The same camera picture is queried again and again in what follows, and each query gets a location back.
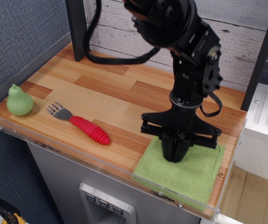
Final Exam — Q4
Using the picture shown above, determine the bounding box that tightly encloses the black vertical post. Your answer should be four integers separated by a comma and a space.
65, 0, 88, 62
241, 28, 268, 111

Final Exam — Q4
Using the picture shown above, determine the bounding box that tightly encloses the yellow object at corner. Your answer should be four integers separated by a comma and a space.
14, 213, 27, 224

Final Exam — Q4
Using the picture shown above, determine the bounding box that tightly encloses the grey toy fridge cabinet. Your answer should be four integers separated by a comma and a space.
28, 143, 200, 224

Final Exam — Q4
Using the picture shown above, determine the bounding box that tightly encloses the black cable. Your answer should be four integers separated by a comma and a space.
83, 0, 223, 119

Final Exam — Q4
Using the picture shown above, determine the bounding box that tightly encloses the white toy sink unit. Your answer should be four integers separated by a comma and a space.
234, 84, 268, 180

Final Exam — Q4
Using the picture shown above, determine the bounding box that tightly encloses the black left vertical post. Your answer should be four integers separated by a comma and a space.
65, 0, 88, 62

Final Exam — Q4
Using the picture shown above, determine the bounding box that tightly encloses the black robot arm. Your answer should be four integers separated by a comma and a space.
124, 0, 223, 162

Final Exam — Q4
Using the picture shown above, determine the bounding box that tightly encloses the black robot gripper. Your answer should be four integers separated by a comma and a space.
141, 105, 222, 162

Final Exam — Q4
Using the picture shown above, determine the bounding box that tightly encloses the silver dispenser panel with buttons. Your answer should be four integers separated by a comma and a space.
79, 182, 137, 224

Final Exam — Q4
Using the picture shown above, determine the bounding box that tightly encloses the black right vertical post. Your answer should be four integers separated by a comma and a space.
241, 28, 268, 111

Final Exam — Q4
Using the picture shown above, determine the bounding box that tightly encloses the green toy pear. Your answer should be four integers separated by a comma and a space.
7, 84, 34, 116

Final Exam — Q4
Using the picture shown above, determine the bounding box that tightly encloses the red handled metal fork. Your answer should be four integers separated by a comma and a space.
46, 102, 110, 145

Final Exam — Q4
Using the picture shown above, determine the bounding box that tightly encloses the green cloth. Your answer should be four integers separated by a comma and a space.
131, 137, 225, 211

